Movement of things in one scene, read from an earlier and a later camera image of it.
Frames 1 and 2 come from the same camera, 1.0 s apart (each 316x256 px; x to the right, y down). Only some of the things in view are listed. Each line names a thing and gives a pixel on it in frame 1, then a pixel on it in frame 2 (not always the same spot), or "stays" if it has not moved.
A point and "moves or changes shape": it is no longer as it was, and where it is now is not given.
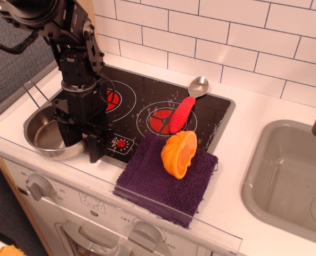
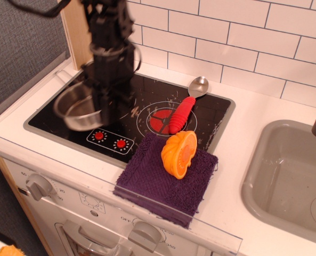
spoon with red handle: [197, 87] stays
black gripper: [88, 111] → [111, 74]
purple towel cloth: [146, 183] stays
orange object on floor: [10, 250] stays
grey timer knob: [38, 186] stays
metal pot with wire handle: [41, 129] moves or changes shape
